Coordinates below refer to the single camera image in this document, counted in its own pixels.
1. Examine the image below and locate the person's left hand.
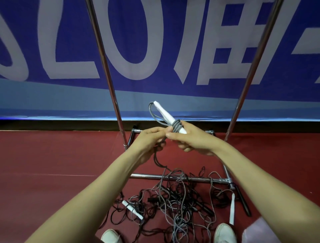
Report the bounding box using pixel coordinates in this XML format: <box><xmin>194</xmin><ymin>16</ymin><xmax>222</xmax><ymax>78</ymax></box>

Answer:
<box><xmin>127</xmin><ymin>126</ymin><xmax>174</xmax><ymax>166</ymax></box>

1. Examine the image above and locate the person's right hand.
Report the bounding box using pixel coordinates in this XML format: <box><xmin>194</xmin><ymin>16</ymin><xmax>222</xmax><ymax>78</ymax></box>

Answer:
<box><xmin>165</xmin><ymin>121</ymin><xmax>226</xmax><ymax>157</ymax></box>

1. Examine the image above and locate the grey jump rope white handle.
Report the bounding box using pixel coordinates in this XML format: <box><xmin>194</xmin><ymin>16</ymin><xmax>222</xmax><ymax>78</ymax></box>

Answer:
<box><xmin>148</xmin><ymin>101</ymin><xmax>188</xmax><ymax>176</ymax></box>

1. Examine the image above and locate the person's left forearm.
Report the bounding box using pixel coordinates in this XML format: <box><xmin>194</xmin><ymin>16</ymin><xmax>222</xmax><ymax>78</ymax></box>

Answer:
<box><xmin>25</xmin><ymin>148</ymin><xmax>150</xmax><ymax>243</ymax></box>

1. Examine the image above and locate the person's right forearm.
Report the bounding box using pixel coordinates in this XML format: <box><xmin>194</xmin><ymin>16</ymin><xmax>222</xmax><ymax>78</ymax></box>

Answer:
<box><xmin>212</xmin><ymin>142</ymin><xmax>320</xmax><ymax>243</ymax></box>

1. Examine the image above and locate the blue banner with white lettering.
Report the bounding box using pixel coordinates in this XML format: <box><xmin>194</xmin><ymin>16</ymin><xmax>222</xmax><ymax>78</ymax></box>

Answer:
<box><xmin>0</xmin><ymin>0</ymin><xmax>320</xmax><ymax>122</ymax></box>

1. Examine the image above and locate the person's right white shoe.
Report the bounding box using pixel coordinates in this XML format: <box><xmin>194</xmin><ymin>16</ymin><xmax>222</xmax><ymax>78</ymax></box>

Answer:
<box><xmin>214</xmin><ymin>223</ymin><xmax>238</xmax><ymax>243</ymax></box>

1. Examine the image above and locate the person's white shoe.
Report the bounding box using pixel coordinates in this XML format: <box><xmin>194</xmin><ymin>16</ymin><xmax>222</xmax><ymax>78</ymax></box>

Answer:
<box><xmin>101</xmin><ymin>229</ymin><xmax>123</xmax><ymax>243</ymax></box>
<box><xmin>214</xmin><ymin>223</ymin><xmax>238</xmax><ymax>243</ymax></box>

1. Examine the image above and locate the person's left white shoe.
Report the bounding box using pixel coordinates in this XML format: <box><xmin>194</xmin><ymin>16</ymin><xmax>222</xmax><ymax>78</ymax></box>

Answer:
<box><xmin>101</xmin><ymin>229</ymin><xmax>123</xmax><ymax>243</ymax></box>

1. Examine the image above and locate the pale pink garment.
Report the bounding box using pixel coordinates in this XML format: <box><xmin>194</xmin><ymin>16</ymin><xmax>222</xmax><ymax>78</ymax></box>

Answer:
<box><xmin>241</xmin><ymin>216</ymin><xmax>276</xmax><ymax>243</ymax></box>

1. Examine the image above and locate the pile of tangled jump ropes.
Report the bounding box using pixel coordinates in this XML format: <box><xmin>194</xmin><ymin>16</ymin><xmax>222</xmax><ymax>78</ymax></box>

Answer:
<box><xmin>99</xmin><ymin>166</ymin><xmax>241</xmax><ymax>243</ymax></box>

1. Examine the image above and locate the chrome metal rack frame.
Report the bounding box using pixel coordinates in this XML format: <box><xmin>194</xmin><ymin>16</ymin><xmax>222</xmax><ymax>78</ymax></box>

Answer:
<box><xmin>85</xmin><ymin>0</ymin><xmax>285</xmax><ymax>217</ymax></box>

